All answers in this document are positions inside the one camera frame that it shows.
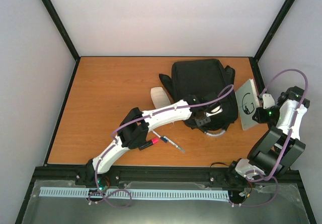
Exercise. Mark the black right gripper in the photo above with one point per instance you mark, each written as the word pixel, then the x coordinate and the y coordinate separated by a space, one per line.
pixel 261 118

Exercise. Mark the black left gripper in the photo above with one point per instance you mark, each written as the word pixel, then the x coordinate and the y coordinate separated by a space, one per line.
pixel 200 123

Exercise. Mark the grey Great Gatsby book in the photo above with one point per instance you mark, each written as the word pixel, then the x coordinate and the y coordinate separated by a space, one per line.
pixel 247 102

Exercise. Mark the black student bag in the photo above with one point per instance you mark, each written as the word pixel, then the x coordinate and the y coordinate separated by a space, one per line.
pixel 206 80

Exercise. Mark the beige ribbed pencil case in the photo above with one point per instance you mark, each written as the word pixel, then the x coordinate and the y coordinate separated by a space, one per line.
pixel 159 97

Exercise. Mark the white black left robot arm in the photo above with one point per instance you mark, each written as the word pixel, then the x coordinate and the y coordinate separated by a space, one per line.
pixel 133 130

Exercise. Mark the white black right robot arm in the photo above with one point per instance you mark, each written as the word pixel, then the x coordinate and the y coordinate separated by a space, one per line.
pixel 280 146

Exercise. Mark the silver pen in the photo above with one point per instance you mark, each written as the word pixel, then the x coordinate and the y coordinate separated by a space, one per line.
pixel 176 146

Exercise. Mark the blue capped white marker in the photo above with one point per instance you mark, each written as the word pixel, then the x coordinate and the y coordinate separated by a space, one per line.
pixel 163 138

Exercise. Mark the pink black highlighter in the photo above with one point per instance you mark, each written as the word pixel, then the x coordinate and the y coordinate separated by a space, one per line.
pixel 149 143

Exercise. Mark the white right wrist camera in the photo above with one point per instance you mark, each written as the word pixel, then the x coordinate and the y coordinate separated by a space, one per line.
pixel 267 100

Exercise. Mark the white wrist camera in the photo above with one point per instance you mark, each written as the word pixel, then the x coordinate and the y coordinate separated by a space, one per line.
pixel 214 111
pixel 267 100

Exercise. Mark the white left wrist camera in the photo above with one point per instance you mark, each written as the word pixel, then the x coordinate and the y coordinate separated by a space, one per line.
pixel 214 111

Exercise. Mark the black aluminium frame rail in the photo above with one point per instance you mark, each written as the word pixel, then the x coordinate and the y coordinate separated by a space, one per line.
pixel 119 175

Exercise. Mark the light blue cable duct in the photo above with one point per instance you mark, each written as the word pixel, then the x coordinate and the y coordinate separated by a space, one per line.
pixel 136 194

